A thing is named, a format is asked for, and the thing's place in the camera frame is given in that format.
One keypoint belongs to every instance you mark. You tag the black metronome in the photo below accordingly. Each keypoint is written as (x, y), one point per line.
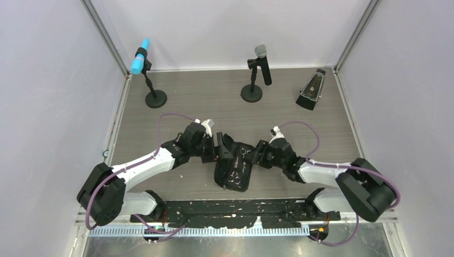
(310, 94)

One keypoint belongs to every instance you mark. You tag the left black microphone stand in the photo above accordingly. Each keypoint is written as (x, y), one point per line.
(155, 98)

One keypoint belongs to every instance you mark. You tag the black grey microphone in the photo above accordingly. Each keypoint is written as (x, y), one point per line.
(262, 61)

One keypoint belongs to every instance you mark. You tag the right black microphone stand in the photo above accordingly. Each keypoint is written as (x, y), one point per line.
(252, 93)

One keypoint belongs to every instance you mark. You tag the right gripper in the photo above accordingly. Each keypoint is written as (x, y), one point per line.
(261, 147)

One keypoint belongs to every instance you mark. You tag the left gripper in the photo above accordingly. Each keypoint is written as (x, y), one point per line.
(223, 153)

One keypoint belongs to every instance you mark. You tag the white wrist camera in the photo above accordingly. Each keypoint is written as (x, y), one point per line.
(207, 124)
(276, 134)

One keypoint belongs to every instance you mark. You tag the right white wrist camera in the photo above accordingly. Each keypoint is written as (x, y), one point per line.
(276, 134)

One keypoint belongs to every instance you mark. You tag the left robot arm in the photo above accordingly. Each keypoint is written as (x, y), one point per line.
(106, 193)

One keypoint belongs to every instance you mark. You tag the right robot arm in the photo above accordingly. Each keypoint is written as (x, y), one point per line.
(349, 187)

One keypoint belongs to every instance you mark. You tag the black microphone stand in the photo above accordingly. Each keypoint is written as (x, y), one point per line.
(155, 98)
(252, 93)

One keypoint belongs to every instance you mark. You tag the silver cutting scissors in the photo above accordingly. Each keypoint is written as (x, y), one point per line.
(245, 164)

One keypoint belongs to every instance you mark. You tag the blue microphone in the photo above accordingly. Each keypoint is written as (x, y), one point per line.
(140, 58)

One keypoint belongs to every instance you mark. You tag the silver thinning scissors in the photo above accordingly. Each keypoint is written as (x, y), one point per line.
(234, 176)

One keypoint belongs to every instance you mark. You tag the black zipper tool case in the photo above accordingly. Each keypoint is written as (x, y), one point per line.
(223, 169)

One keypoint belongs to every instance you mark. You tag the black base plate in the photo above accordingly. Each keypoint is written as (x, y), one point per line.
(236, 214)

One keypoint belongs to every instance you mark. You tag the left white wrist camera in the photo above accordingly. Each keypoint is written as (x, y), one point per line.
(207, 124)

